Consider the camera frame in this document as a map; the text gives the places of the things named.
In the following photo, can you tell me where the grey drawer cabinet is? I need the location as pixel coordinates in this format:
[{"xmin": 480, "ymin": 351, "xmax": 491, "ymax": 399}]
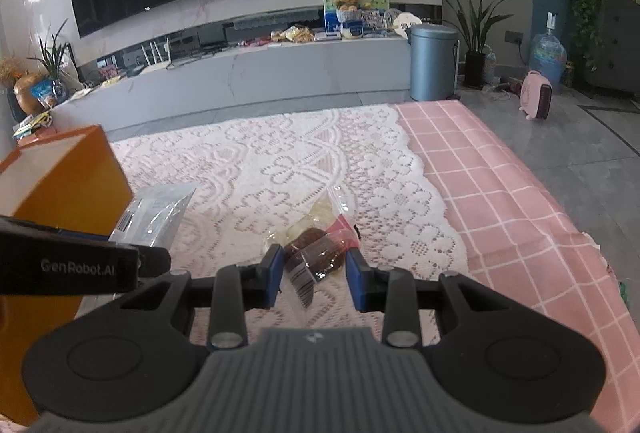
[{"xmin": 582, "ymin": 0, "xmax": 640, "ymax": 87}]

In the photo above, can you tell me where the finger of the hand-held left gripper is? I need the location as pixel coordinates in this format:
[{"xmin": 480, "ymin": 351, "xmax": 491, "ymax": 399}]
[
  {"xmin": 0, "ymin": 214, "xmax": 112, "ymax": 244},
  {"xmin": 135, "ymin": 244, "xmax": 172, "ymax": 280}
]

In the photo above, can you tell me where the pink checkered tablecloth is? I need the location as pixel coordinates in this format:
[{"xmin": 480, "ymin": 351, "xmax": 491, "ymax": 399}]
[{"xmin": 390, "ymin": 99, "xmax": 632, "ymax": 433}]

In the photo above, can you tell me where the pink heater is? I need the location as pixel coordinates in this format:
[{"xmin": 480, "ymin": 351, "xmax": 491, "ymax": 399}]
[{"xmin": 518, "ymin": 69, "xmax": 554, "ymax": 121}]

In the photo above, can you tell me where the clear packet with brown snack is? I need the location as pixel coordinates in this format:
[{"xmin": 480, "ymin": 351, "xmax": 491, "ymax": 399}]
[{"xmin": 263, "ymin": 186, "xmax": 364, "ymax": 310}]

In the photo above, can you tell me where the plant in glass vase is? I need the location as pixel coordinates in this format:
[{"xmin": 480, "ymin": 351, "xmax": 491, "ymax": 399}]
[{"xmin": 27, "ymin": 18, "xmax": 74, "ymax": 99}]

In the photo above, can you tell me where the orange cardboard box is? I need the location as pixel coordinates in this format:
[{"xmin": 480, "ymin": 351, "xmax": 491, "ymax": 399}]
[{"xmin": 0, "ymin": 124, "xmax": 135, "ymax": 427}]

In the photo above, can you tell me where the white silver snack packet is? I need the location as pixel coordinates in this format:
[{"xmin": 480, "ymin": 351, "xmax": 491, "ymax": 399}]
[{"xmin": 107, "ymin": 183, "xmax": 201, "ymax": 249}]

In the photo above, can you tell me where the yellow paper stack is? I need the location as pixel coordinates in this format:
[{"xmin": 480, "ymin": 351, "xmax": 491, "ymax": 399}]
[{"xmin": 12, "ymin": 110, "xmax": 54, "ymax": 140}]

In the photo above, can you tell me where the long-leaf potted plant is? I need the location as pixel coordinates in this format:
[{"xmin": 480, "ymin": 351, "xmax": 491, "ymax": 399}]
[{"xmin": 427, "ymin": 0, "xmax": 524, "ymax": 89}]

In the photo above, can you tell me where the white television console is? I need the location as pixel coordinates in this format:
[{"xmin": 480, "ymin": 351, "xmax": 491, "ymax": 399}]
[{"xmin": 50, "ymin": 33, "xmax": 417, "ymax": 132}]

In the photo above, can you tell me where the pile of snacks on console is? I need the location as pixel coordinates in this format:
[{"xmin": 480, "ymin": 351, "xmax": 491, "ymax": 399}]
[{"xmin": 269, "ymin": 25, "xmax": 316, "ymax": 43}]

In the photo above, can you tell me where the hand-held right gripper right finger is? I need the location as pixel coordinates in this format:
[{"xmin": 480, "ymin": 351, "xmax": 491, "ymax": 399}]
[{"xmin": 345, "ymin": 249, "xmax": 511, "ymax": 349}]

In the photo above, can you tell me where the blue water jug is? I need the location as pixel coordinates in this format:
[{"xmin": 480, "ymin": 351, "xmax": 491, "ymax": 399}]
[{"xmin": 528, "ymin": 12, "xmax": 569, "ymax": 87}]

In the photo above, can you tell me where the brown gourd vase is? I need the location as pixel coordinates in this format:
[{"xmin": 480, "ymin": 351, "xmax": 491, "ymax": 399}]
[{"xmin": 13, "ymin": 72, "xmax": 49, "ymax": 114}]

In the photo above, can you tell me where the white lace tablecloth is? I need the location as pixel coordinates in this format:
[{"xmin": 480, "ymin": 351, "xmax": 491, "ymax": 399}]
[{"xmin": 75, "ymin": 105, "xmax": 472, "ymax": 345}]

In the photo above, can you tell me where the blue-grey trash can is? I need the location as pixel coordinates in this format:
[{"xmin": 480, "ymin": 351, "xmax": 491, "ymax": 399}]
[{"xmin": 408, "ymin": 24, "xmax": 460, "ymax": 103}]

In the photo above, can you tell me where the white router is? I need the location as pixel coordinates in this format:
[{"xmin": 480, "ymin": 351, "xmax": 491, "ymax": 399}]
[{"xmin": 139, "ymin": 38, "xmax": 174, "ymax": 72}]

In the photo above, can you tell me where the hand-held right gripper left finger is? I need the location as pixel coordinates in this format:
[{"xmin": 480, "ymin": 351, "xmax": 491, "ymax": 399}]
[{"xmin": 117, "ymin": 244, "xmax": 286, "ymax": 349}]

